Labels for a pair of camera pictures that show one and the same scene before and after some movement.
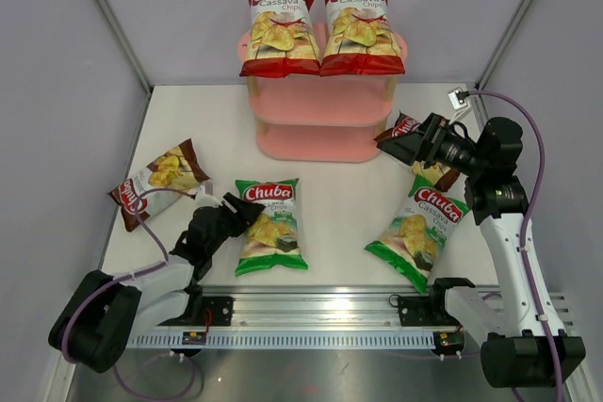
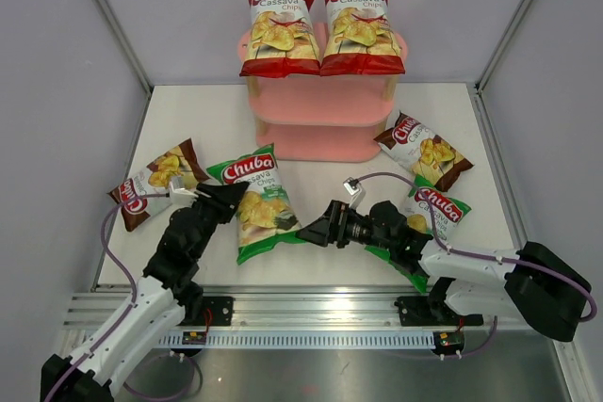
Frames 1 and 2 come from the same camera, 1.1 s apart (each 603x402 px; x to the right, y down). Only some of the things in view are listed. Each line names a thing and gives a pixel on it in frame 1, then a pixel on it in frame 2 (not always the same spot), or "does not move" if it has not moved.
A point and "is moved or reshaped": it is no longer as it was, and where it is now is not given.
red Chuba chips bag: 360,39 does not move
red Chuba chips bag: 282,43 does not move
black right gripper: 406,148 → 332,226
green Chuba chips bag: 272,242 is moved or reshaped
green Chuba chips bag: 415,238 does not move
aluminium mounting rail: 317,307 does not move
